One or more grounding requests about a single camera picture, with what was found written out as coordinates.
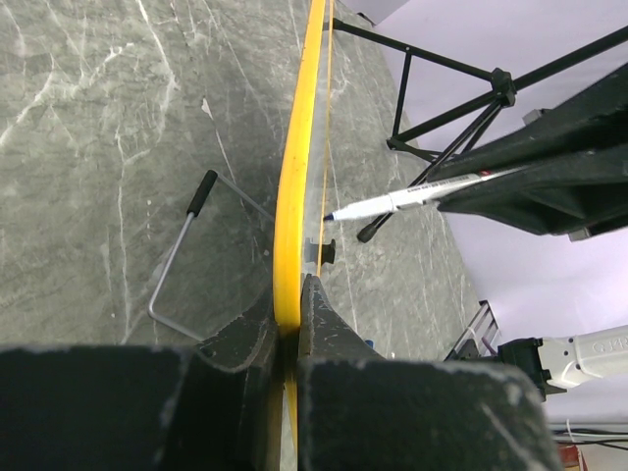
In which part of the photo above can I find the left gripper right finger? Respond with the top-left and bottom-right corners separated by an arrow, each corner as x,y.
297,275 -> 562,470

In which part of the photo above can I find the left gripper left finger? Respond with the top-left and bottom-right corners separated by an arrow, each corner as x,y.
1,293 -> 282,470

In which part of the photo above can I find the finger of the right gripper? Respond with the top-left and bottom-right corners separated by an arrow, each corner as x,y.
438,146 -> 627,237
427,65 -> 627,182

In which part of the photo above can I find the blue whiteboard marker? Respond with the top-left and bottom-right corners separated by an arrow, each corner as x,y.
323,167 -> 523,222

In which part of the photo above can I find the wire easel stand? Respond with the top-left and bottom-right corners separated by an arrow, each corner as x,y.
147,169 -> 275,342

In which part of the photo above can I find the yellow framed whiteboard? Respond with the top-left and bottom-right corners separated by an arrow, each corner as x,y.
272,1 -> 335,448

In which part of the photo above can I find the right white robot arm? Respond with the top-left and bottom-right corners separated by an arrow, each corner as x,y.
428,66 -> 627,396

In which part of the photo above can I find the aluminium frame rail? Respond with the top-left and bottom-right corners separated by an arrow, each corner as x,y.
445,300 -> 500,361

